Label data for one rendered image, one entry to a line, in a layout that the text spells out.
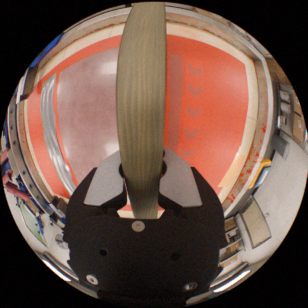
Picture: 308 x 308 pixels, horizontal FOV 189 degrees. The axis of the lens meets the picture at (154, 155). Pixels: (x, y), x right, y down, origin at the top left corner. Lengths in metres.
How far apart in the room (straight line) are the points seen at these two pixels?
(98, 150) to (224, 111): 0.24
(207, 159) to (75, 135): 0.26
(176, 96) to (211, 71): 0.08
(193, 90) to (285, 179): 3.40
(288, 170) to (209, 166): 3.27
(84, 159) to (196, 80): 0.24
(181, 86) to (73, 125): 0.19
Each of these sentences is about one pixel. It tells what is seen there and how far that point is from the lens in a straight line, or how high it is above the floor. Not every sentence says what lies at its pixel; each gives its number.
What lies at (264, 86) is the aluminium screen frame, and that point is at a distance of 0.30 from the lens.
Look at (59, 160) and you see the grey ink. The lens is 0.29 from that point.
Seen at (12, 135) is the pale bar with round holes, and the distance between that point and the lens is 0.54.
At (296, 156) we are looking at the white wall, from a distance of 3.37.
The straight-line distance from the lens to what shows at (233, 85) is 0.23.
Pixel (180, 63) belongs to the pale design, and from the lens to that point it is 0.18.
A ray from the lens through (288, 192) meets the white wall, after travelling 3.50.
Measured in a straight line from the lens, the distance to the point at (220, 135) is 0.21.
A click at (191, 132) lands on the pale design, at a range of 0.18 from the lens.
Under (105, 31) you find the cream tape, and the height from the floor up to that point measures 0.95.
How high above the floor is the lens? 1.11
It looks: 60 degrees down
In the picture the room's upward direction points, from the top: 175 degrees clockwise
